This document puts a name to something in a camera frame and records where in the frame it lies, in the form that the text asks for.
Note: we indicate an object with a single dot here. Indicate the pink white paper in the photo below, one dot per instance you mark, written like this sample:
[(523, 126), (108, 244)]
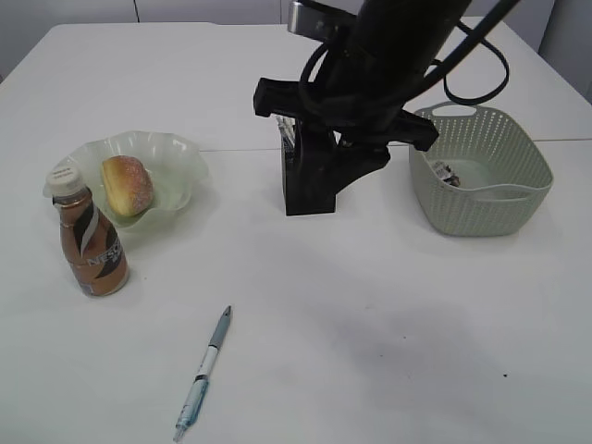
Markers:
[(445, 173)]

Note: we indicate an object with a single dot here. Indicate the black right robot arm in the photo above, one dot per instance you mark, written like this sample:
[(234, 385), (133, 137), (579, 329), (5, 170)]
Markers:
[(388, 35)]

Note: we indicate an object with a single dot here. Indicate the light blue pen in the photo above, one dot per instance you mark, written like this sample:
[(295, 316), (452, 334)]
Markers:
[(195, 398)]

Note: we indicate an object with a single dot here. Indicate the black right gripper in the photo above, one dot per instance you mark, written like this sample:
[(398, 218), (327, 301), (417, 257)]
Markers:
[(366, 105)]

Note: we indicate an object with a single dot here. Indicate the black mesh pen holder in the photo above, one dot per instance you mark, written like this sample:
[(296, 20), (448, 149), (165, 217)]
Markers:
[(297, 204)]

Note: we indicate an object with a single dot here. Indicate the brown coffee bottle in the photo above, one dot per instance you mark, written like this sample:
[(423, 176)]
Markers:
[(89, 241)]

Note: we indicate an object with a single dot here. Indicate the grey white pen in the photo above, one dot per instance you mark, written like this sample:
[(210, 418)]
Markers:
[(286, 126)]

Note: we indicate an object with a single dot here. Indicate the pale green glass plate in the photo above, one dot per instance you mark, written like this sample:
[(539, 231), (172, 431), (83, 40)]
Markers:
[(174, 164)]

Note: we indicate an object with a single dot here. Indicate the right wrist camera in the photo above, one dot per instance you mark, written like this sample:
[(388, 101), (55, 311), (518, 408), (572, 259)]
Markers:
[(317, 21)]

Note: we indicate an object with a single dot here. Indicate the sugared bread roll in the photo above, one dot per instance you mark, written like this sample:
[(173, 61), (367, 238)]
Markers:
[(128, 186)]

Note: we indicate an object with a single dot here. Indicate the green woven plastic basket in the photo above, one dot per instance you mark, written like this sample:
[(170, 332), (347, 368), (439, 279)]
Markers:
[(504, 177)]

